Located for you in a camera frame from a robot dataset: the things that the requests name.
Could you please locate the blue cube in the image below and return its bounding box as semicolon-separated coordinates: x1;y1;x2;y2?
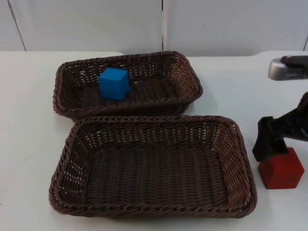
99;67;130;100

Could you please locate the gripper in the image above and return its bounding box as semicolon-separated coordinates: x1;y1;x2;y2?
252;91;308;162

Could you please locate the red cube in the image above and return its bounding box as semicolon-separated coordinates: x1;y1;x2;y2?
258;147;305;191

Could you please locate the dark brown wicker basket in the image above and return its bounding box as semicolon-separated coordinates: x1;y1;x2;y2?
49;115;258;218
52;50;204;121

